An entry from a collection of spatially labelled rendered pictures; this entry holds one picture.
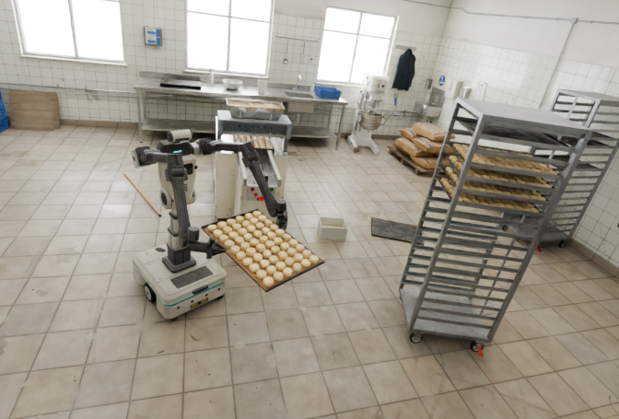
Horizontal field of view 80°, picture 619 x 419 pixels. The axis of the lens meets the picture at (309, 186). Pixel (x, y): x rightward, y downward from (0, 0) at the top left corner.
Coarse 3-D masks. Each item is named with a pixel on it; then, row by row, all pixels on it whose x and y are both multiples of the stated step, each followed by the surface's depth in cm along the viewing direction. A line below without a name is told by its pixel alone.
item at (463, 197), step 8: (448, 184) 262; (464, 200) 240; (472, 200) 242; (480, 200) 245; (488, 200) 245; (496, 200) 247; (504, 200) 249; (512, 208) 240; (520, 208) 240; (528, 208) 242
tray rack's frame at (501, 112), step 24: (504, 120) 210; (528, 120) 210; (552, 120) 221; (504, 216) 286; (528, 264) 250; (408, 288) 322; (408, 312) 295; (432, 312) 299; (480, 312) 302; (504, 312) 269; (456, 336) 281; (480, 336) 282
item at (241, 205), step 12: (264, 156) 371; (264, 168) 344; (240, 180) 317; (252, 180) 316; (240, 192) 313; (276, 192) 318; (240, 204) 316; (252, 204) 318; (264, 204) 321; (276, 216) 330
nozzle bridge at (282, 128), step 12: (228, 120) 350; (240, 120) 355; (252, 120) 360; (264, 120) 366; (288, 120) 377; (228, 132) 359; (240, 132) 364; (252, 132) 369; (276, 132) 375; (288, 132) 369
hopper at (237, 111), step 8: (256, 104) 378; (280, 104) 381; (232, 112) 354; (240, 112) 355; (248, 112) 356; (256, 112) 358; (264, 112) 360; (272, 112) 361; (280, 112) 363; (272, 120) 368
